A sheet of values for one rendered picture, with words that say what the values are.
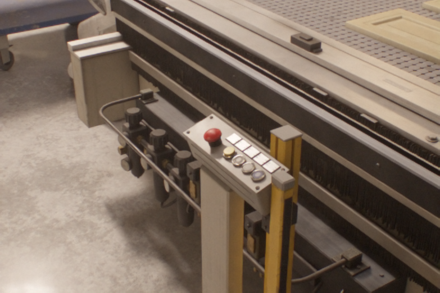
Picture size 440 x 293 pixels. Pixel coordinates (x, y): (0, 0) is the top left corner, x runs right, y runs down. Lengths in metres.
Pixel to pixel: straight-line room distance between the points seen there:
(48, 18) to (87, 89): 1.52
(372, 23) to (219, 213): 1.00
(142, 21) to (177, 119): 0.45
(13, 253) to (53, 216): 0.26
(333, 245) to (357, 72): 0.48
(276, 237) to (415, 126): 0.52
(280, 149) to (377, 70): 0.65
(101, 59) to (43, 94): 1.21
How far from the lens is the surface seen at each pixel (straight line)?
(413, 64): 1.91
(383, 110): 1.66
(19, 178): 3.02
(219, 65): 2.04
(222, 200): 1.37
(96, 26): 3.54
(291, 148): 1.26
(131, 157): 2.45
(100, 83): 2.66
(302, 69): 1.86
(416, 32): 2.10
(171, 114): 2.32
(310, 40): 1.94
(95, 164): 3.03
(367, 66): 1.85
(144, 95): 2.42
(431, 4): 2.41
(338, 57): 1.90
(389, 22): 2.20
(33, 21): 4.09
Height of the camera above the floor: 1.58
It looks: 29 degrees down
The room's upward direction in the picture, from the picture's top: straight up
